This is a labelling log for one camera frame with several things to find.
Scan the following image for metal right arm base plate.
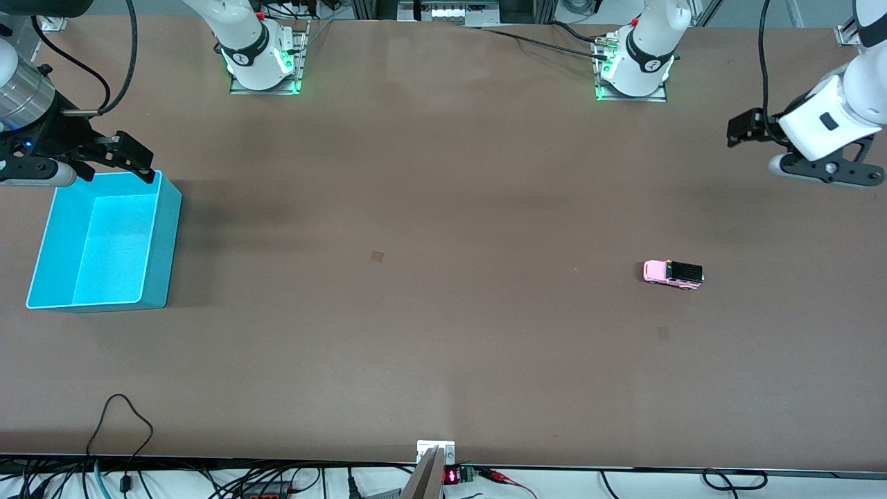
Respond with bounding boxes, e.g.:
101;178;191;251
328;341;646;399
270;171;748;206
229;19;310;96

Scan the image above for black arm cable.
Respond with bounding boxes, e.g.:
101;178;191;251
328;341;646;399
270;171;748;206
758;0;794;146
28;14;112;115
97;0;138;115

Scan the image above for silver camera mount plate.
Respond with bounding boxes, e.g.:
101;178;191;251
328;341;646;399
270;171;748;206
416;440;456;464

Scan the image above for turquoise plastic bin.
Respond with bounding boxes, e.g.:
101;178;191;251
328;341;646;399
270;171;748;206
26;170;183;313

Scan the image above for red clip lead wires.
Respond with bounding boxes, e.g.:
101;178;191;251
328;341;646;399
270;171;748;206
477;468;538;499

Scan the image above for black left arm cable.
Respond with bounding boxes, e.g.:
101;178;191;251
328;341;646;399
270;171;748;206
758;0;794;146

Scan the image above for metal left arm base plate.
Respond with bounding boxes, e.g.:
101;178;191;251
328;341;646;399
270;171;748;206
592;33;670;103

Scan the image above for pink jeep toy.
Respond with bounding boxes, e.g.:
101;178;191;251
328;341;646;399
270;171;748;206
643;259;705;290

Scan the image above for black cable across table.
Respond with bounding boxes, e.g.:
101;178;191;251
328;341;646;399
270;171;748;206
478;26;611;60
547;19;617;46

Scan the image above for black box with lit display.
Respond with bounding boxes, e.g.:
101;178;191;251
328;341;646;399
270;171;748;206
397;0;501;27

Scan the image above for grey metal mount bar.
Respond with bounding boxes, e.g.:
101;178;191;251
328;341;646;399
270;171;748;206
398;447;446;499

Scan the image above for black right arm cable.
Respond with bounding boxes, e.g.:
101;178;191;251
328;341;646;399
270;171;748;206
97;0;138;115
28;14;112;115

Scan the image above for black coiled cable loop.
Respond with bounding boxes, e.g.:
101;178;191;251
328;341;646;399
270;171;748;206
702;469;769;491

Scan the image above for thin black looped cable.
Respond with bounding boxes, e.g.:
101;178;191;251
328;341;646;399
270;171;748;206
85;393;155;499

